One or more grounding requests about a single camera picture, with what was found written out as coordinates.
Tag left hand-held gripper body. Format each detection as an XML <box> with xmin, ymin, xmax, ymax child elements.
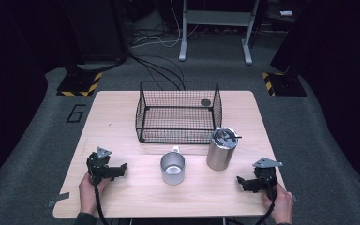
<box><xmin>86</xmin><ymin>146</ymin><xmax>120</xmax><ymax>186</ymax></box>

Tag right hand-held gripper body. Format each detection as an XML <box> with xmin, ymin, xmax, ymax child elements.
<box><xmin>249</xmin><ymin>157</ymin><xmax>284</xmax><ymax>201</ymax></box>

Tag steel tumbler with lid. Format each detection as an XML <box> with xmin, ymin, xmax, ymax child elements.
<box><xmin>206</xmin><ymin>127</ymin><xmax>239</xmax><ymax>172</ymax></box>

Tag steel mug with handle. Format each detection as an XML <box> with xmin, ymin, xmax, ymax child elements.
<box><xmin>159</xmin><ymin>145</ymin><xmax>187</xmax><ymax>186</ymax></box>

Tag black wire mesh basket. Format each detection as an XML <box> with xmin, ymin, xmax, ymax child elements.
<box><xmin>135</xmin><ymin>80</ymin><xmax>223</xmax><ymax>144</ymax></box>

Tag person's left hand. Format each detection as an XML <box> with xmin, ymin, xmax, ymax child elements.
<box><xmin>79</xmin><ymin>172</ymin><xmax>111</xmax><ymax>216</ymax></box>

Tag person's right hand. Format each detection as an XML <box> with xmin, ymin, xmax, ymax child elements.
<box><xmin>262</xmin><ymin>182</ymin><xmax>294</xmax><ymax>225</ymax></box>

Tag grey tape strip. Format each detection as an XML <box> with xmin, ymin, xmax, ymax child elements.
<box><xmin>47</xmin><ymin>192</ymin><xmax>70</xmax><ymax>208</ymax></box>

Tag hazard striped stand base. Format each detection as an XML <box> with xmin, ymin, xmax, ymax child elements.
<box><xmin>56</xmin><ymin>71</ymin><xmax>103</xmax><ymax>98</ymax></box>
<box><xmin>262</xmin><ymin>72</ymin><xmax>308</xmax><ymax>98</ymax></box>

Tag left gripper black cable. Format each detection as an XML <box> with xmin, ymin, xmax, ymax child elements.
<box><xmin>93</xmin><ymin>184</ymin><xmax>111</xmax><ymax>225</ymax></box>

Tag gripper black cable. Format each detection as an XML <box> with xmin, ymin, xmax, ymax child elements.
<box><xmin>93</xmin><ymin>184</ymin><xmax>111</xmax><ymax>225</ymax></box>
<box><xmin>255</xmin><ymin>173</ymin><xmax>278</xmax><ymax>225</ymax></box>

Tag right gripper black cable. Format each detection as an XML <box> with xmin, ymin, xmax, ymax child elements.
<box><xmin>255</xmin><ymin>173</ymin><xmax>278</xmax><ymax>225</ymax></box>

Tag black floor cables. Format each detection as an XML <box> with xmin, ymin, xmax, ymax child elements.
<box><xmin>127</xmin><ymin>52</ymin><xmax>187</xmax><ymax>92</ymax></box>

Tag white floor cable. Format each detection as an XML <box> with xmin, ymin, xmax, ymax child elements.
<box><xmin>130</xmin><ymin>0</ymin><xmax>202</xmax><ymax>49</ymax></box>

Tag grey metal desk frame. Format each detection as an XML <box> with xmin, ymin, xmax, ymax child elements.
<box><xmin>178</xmin><ymin>0</ymin><xmax>261</xmax><ymax>66</ymax></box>

